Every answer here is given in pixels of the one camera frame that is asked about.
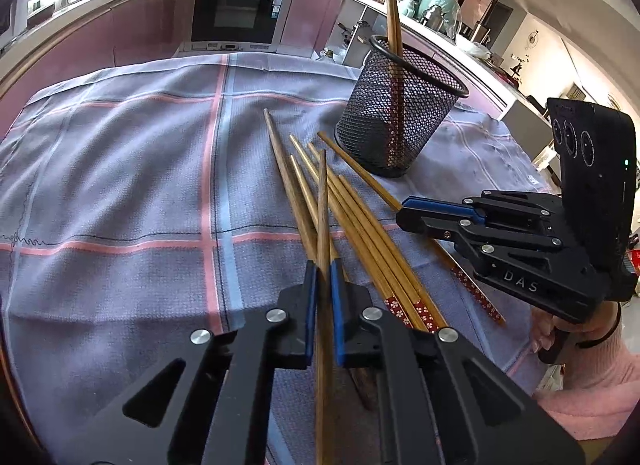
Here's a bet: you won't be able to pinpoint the black mesh utensil holder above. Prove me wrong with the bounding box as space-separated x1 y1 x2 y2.
334 34 471 178

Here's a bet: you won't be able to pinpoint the person's right hand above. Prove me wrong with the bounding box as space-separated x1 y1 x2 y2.
531 301 621 353

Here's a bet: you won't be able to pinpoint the mint green stand mixer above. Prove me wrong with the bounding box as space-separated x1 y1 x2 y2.
417 0 462 30

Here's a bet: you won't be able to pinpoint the group of wooden chopsticks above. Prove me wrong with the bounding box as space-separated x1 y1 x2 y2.
262 108 448 335

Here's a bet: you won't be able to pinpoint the person's right forearm pink sleeve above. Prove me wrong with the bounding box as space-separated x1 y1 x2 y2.
534 315 640 442

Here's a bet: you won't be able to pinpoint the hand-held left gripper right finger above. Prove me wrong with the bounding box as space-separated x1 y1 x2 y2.
330 257 586 465

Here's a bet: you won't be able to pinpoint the purple plaid tablecloth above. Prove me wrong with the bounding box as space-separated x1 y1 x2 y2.
0 52 556 465

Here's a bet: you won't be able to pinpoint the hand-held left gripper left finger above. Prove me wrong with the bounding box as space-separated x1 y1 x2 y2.
65 260 321 465

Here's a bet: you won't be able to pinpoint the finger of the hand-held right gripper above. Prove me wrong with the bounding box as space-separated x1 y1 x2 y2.
396 206 564 277
401 190 567 237

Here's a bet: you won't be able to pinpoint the pink kitchen cabinets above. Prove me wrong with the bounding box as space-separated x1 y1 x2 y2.
0 0 506 141

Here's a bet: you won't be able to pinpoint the black built-in oven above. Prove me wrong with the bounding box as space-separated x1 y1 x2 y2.
186 0 296 51

